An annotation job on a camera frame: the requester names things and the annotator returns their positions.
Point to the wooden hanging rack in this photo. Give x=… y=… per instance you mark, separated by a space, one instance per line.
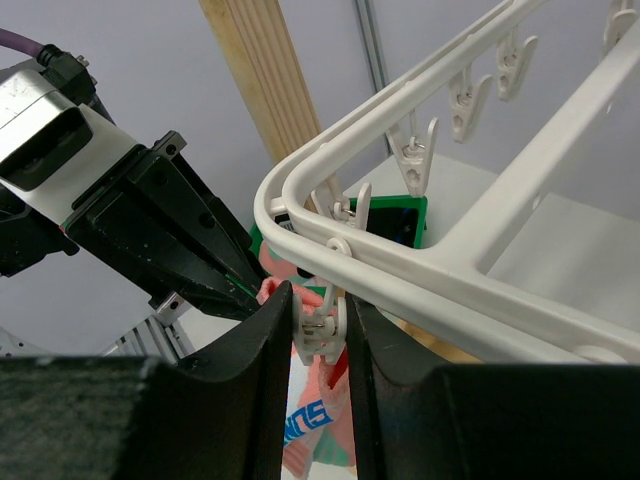
x=255 y=41

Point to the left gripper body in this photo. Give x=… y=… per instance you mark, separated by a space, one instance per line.
x=32 y=222

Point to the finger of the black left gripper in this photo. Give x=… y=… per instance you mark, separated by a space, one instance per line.
x=141 y=220
x=226 y=241

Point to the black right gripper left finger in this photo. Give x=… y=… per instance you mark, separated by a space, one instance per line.
x=216 y=414

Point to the white plastic clip hanger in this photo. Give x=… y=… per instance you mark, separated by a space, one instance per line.
x=475 y=218

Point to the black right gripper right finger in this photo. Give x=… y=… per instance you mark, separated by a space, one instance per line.
x=416 y=416

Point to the pink sock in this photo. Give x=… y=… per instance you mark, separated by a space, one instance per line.
x=318 y=420

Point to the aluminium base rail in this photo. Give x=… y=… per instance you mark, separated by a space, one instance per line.
x=147 y=332

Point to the green plastic bin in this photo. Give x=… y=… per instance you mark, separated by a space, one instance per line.
x=399 y=218

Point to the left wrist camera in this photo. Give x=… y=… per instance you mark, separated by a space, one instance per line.
x=41 y=130

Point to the aluminium frame post right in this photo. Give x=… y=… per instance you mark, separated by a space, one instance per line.
x=372 y=44

